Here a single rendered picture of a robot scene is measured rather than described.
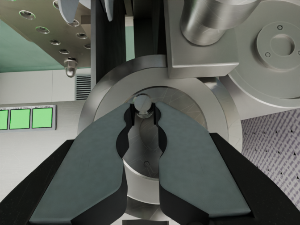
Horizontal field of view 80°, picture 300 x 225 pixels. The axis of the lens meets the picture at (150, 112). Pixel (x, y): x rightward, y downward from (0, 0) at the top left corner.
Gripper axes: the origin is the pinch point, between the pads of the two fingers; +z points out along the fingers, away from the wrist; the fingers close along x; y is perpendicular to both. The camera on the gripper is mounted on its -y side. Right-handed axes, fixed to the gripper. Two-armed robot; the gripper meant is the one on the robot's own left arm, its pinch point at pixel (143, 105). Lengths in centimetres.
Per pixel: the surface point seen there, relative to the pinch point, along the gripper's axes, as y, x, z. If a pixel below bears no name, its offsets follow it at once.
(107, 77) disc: -0.1, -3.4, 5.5
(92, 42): -2.8, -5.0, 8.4
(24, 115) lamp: 18.7, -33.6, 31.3
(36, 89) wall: 106, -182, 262
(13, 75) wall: 86, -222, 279
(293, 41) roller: -2.2, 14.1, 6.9
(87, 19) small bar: -3.9, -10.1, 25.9
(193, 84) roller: 0.3, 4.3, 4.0
